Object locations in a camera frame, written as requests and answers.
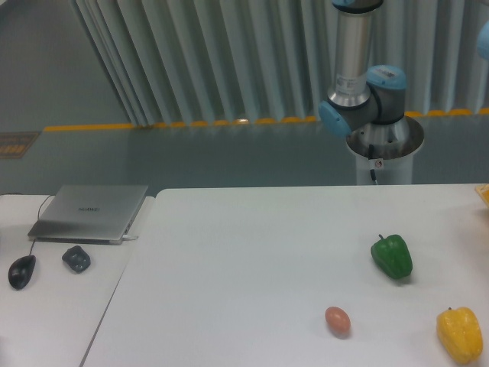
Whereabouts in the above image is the black pedestal cable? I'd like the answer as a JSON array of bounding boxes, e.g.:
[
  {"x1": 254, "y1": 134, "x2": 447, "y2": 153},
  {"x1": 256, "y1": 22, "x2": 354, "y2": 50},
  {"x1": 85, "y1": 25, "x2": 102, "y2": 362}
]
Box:
[{"x1": 367, "y1": 144, "x2": 381, "y2": 186}]

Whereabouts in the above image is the small black plastic gadget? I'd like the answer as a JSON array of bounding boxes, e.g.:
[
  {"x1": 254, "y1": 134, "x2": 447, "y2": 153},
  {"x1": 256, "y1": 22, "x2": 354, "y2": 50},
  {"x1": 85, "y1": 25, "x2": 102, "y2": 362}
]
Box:
[{"x1": 62, "y1": 245, "x2": 91, "y2": 274}]

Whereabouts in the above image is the yellow bell pepper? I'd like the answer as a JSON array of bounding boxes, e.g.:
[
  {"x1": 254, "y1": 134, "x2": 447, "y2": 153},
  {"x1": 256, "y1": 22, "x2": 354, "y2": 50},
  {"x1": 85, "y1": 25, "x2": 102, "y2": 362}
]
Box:
[{"x1": 436, "y1": 307, "x2": 484, "y2": 365}]

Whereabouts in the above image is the grey pleated curtain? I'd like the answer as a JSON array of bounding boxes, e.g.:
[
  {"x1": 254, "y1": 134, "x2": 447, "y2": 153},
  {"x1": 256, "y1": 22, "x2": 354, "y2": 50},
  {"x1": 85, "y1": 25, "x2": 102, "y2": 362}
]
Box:
[{"x1": 73, "y1": 1, "x2": 488, "y2": 127}]

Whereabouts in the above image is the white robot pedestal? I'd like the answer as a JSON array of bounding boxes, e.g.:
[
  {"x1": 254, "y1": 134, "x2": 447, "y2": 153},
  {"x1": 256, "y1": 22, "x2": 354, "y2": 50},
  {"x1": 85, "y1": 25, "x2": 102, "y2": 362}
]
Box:
[{"x1": 346, "y1": 116, "x2": 425, "y2": 185}]

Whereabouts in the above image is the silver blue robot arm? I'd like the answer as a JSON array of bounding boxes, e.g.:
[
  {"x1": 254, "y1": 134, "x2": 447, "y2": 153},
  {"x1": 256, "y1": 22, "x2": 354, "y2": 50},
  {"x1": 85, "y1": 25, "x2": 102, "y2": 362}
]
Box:
[{"x1": 319, "y1": 1, "x2": 488, "y2": 136}]

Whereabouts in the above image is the silver closed laptop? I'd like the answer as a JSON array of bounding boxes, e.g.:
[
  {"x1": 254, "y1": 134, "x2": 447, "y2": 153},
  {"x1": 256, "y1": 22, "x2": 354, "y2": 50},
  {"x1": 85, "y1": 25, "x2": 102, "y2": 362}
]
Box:
[{"x1": 28, "y1": 185, "x2": 147, "y2": 245}]

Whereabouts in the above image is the black mouse cable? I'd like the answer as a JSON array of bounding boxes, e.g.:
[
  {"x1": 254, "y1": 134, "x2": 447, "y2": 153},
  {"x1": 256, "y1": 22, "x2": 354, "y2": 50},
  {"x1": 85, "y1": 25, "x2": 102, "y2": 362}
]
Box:
[{"x1": 0, "y1": 192, "x2": 57, "y2": 258}]

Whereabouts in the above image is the brown egg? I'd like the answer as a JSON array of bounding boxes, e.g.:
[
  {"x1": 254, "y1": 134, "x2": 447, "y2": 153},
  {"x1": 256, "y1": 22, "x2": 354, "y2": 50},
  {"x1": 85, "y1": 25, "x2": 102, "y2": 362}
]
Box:
[{"x1": 325, "y1": 306, "x2": 351, "y2": 337}]

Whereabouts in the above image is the black computer mouse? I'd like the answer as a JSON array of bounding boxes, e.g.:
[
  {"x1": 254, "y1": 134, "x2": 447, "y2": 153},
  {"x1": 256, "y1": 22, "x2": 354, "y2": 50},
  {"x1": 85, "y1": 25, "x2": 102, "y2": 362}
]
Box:
[{"x1": 8, "y1": 255, "x2": 37, "y2": 291}]

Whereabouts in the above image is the green bell pepper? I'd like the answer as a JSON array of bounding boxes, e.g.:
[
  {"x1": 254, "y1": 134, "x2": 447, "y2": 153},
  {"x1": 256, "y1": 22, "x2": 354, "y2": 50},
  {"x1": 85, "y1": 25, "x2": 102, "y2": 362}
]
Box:
[{"x1": 371, "y1": 234, "x2": 413, "y2": 280}]

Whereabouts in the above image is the orange woven basket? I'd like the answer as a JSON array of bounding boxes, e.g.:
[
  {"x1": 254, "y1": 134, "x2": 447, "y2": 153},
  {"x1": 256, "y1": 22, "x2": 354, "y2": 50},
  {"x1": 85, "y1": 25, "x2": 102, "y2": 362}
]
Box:
[{"x1": 474, "y1": 183, "x2": 489, "y2": 207}]

